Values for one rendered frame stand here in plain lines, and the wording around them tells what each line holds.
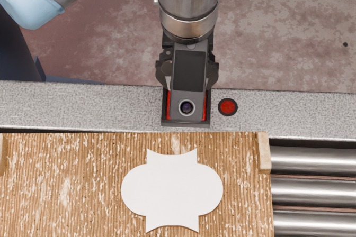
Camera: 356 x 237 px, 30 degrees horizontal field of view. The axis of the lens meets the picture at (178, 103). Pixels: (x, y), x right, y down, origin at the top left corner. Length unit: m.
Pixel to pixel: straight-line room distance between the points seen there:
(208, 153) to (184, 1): 0.31
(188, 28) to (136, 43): 1.36
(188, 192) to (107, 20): 1.32
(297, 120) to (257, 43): 1.14
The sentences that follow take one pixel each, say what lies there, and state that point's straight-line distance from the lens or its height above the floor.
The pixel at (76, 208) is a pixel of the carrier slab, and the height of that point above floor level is 0.94.
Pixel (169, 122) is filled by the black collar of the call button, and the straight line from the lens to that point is 1.02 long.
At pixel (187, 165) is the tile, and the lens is 0.98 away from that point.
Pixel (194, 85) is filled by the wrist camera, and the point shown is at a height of 1.09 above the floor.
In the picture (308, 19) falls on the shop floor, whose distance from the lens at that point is 2.25.
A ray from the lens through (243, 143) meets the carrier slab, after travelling 1.00.
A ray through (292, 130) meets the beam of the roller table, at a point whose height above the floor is 0.92.
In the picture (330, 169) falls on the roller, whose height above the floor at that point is 0.91.
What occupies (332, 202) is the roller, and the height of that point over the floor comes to 0.91.
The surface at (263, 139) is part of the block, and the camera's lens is 0.98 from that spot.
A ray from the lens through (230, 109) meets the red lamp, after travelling 1.05.
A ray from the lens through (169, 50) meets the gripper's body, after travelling 0.90.
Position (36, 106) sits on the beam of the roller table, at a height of 0.92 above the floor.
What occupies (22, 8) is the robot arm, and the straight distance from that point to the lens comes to 0.74.
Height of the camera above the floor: 1.86
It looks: 65 degrees down
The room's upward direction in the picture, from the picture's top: 1 degrees counter-clockwise
